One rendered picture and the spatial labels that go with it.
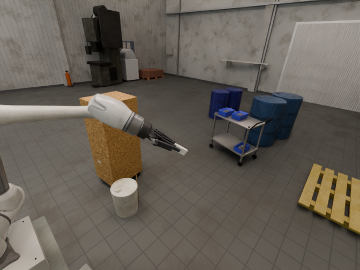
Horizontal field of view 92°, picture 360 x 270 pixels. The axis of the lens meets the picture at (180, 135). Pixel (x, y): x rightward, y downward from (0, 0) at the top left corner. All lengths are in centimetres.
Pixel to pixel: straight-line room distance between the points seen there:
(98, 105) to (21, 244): 95
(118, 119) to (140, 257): 163
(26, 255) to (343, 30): 883
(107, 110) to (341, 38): 829
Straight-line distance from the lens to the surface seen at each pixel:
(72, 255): 230
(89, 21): 880
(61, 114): 86
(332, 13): 873
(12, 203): 133
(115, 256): 216
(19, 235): 145
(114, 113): 70
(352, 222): 302
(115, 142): 227
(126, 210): 228
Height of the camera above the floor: 186
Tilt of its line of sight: 28 degrees down
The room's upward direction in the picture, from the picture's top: 3 degrees clockwise
